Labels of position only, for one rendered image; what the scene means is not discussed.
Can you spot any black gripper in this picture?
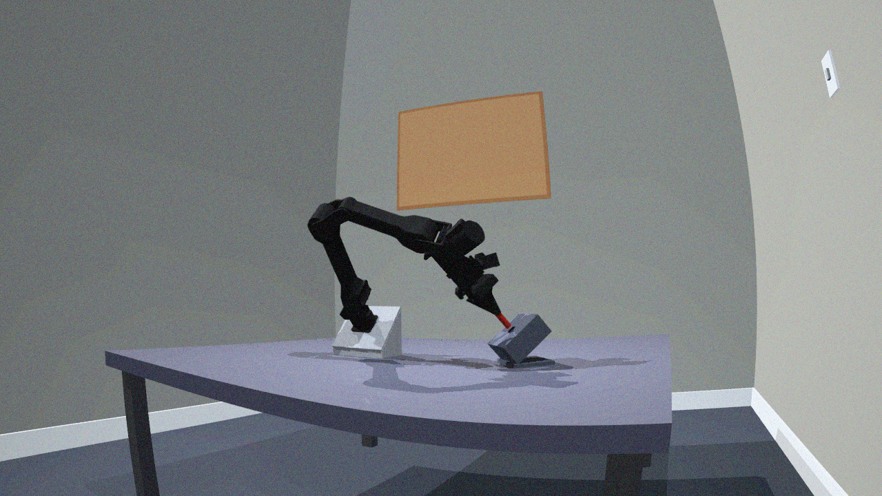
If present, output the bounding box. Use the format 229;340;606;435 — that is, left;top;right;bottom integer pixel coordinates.
445;255;501;316

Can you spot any dark red peg with white band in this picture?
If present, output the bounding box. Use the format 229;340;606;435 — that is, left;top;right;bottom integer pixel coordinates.
494;314;511;329

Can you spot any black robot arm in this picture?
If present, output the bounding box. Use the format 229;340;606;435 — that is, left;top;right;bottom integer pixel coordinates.
307;196;500;333

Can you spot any light blue sloped panel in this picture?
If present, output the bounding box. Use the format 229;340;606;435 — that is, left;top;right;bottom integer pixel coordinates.
488;313;555;368

